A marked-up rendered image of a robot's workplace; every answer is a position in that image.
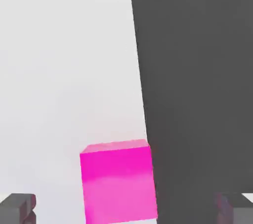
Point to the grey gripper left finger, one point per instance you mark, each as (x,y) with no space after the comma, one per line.
(13,210)

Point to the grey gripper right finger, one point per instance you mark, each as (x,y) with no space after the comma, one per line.
(235,213)

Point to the small magenta cube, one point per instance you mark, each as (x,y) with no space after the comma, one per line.
(118,184)

